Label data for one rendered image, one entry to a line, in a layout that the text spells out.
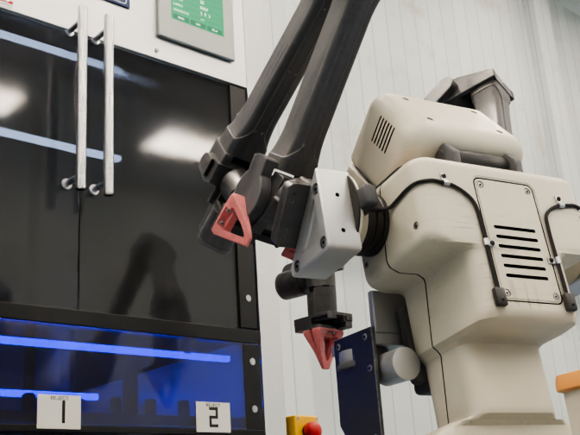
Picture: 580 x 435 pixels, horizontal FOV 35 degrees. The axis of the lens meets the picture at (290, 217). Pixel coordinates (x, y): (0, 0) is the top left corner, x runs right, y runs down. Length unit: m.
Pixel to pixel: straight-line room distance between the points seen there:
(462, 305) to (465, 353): 0.06
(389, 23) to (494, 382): 6.80
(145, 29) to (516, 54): 7.60
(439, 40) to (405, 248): 7.27
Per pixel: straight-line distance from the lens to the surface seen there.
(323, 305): 1.73
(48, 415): 1.70
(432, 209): 1.14
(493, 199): 1.21
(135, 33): 2.06
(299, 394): 5.67
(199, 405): 1.87
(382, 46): 7.66
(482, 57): 8.89
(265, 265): 2.05
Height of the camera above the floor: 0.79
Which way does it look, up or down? 19 degrees up
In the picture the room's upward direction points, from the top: 4 degrees counter-clockwise
